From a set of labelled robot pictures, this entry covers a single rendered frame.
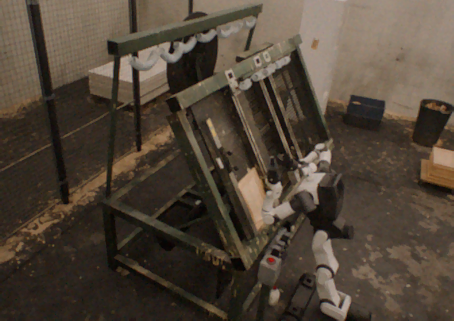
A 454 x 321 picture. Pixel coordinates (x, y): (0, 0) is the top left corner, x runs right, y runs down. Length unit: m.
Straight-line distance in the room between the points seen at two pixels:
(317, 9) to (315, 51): 0.62
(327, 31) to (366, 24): 1.46
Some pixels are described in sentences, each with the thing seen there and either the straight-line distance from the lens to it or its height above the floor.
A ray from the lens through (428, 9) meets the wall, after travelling 7.70.
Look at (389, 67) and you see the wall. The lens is 7.90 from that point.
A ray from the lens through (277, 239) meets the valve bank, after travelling 3.23.
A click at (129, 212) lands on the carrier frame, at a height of 0.79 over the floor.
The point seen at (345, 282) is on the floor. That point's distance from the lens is 4.12.
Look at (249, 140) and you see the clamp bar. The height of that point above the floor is 1.46.
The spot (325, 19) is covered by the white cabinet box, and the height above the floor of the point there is 1.76.
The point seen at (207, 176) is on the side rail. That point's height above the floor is 1.45.
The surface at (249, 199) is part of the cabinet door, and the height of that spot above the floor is 1.09.
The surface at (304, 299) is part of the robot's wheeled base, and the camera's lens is 3.60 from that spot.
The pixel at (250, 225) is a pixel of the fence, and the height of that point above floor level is 0.98.
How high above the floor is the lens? 2.89
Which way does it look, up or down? 30 degrees down
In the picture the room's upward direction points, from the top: 5 degrees clockwise
